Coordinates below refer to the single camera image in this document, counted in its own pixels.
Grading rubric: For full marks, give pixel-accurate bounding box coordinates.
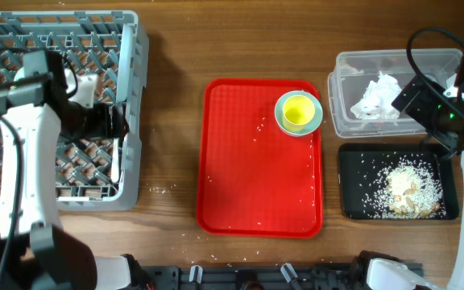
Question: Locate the white plastic spoon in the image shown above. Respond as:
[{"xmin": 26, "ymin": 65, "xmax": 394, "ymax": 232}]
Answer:
[{"xmin": 110, "ymin": 139, "xmax": 120, "ymax": 184}]

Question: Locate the white paper napkin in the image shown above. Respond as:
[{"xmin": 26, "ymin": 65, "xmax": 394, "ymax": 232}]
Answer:
[{"xmin": 350, "ymin": 72, "xmax": 402, "ymax": 120}]

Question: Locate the small green saucer plate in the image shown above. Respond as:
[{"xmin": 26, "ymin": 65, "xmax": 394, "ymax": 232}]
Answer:
[{"xmin": 274, "ymin": 90, "xmax": 324, "ymax": 137}]

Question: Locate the yellow plastic cup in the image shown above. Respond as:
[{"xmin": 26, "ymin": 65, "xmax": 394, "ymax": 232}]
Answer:
[{"xmin": 282, "ymin": 95, "xmax": 316, "ymax": 133}]

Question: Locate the white plastic fork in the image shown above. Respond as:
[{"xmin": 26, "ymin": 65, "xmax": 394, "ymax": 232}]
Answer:
[{"xmin": 110, "ymin": 105, "xmax": 127, "ymax": 138}]

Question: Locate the green bowl with rice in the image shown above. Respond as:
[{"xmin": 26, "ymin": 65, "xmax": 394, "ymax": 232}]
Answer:
[{"xmin": 14, "ymin": 68, "xmax": 25, "ymax": 81}]

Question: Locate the large light blue plate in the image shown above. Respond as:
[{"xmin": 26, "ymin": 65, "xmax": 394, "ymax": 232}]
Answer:
[{"xmin": 116, "ymin": 25, "xmax": 135, "ymax": 102}]

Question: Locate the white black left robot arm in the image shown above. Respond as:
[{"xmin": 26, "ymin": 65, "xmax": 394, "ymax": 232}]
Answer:
[{"xmin": 0, "ymin": 68, "xmax": 155, "ymax": 289}]

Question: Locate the grey plastic dishwasher rack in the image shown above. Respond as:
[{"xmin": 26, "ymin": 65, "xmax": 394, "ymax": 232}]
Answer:
[{"xmin": 0, "ymin": 10, "xmax": 149, "ymax": 211}]

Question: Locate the clear plastic waste bin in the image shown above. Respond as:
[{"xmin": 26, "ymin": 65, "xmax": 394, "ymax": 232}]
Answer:
[{"xmin": 328, "ymin": 48, "xmax": 462, "ymax": 139}]

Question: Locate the black rectangular tray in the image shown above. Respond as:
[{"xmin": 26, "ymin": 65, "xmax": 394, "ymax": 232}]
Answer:
[{"xmin": 338, "ymin": 143, "xmax": 459, "ymax": 220}]

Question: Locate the pile of rice leftovers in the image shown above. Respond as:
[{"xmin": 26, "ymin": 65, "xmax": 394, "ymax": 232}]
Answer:
[{"xmin": 360, "ymin": 155, "xmax": 445, "ymax": 219}]

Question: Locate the red plastic serving tray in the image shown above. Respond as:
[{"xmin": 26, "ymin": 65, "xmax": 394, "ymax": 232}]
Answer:
[{"xmin": 196, "ymin": 78, "xmax": 324, "ymax": 238}]

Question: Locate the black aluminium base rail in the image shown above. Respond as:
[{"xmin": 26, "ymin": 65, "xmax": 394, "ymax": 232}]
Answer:
[{"xmin": 144, "ymin": 263, "xmax": 368, "ymax": 290}]

